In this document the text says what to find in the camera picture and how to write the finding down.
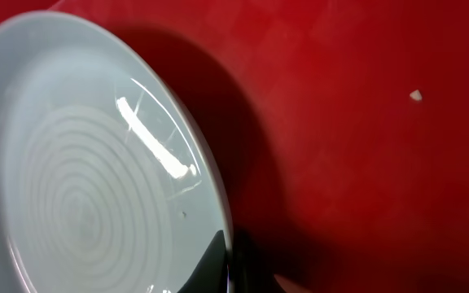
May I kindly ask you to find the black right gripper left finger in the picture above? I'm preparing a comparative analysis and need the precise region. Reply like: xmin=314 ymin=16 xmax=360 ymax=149
xmin=178 ymin=230 xmax=229 ymax=293

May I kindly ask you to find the red plastic tray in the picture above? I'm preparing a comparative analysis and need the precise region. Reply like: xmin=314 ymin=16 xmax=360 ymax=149
xmin=0 ymin=0 xmax=469 ymax=292

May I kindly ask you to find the light blue plate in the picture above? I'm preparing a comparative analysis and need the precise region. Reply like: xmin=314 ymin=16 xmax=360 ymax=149
xmin=0 ymin=11 xmax=234 ymax=293

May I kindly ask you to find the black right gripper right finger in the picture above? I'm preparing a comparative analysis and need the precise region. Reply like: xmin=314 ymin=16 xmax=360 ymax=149
xmin=231 ymin=231 xmax=285 ymax=293

